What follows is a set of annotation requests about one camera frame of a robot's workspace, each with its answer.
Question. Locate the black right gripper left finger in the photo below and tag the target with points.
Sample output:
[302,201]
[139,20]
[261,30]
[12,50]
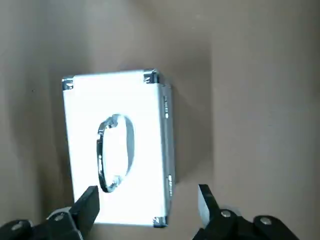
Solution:
[62,225]

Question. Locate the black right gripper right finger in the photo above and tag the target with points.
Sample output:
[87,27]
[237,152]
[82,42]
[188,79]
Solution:
[225,225]

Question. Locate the silver aluminium medicine box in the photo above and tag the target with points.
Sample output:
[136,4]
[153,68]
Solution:
[112,100]

